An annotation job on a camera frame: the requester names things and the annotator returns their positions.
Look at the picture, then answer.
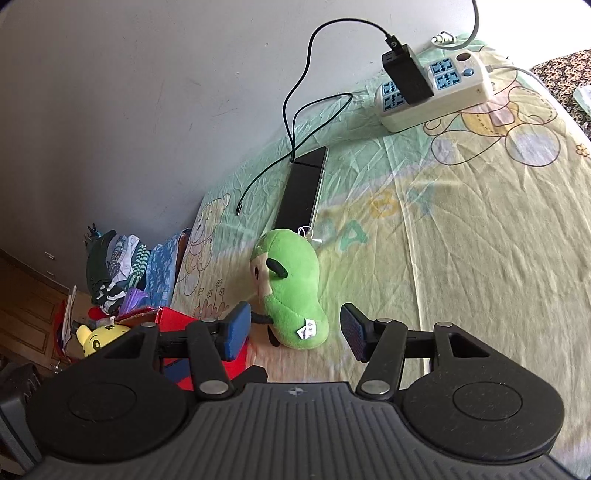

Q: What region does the yellow tiger plush toy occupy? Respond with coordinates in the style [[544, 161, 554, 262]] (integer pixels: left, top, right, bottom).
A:
[[76, 324, 130, 358]]

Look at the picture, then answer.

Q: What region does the green avocado plush toy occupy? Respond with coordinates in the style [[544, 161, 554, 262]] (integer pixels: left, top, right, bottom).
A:
[[250, 229, 329, 350]]

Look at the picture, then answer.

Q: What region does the red cardboard box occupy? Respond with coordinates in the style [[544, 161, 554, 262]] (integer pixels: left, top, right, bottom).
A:
[[118, 302, 252, 390]]

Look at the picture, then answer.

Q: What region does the purple packet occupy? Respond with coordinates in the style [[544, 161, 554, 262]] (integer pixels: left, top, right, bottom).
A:
[[118, 287, 150, 317]]

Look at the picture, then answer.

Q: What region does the blue white patterned cloth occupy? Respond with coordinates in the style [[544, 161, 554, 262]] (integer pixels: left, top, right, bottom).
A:
[[144, 231, 187, 308]]

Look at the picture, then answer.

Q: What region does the pile of folded clothes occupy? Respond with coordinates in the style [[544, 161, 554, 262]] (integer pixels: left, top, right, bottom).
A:
[[84, 224, 151, 316]]

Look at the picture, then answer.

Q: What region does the cartoon print bed sheet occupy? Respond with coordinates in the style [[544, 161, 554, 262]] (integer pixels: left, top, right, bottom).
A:
[[168, 34, 591, 476]]

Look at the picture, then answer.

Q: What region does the black smartphone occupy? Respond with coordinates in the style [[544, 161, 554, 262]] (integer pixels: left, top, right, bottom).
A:
[[273, 147, 329, 233]]

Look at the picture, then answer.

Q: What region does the white power strip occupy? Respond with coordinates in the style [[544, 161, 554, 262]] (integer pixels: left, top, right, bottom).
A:
[[375, 50, 494, 133]]

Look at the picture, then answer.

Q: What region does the black charger adapter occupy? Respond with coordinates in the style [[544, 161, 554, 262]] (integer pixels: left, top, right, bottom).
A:
[[382, 36, 434, 105]]

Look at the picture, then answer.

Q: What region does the brown patterned bedspread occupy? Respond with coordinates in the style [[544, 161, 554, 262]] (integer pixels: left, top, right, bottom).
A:
[[531, 50, 591, 137]]

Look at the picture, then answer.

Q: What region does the grey power cord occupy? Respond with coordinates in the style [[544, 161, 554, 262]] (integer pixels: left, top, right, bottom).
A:
[[431, 0, 482, 51]]

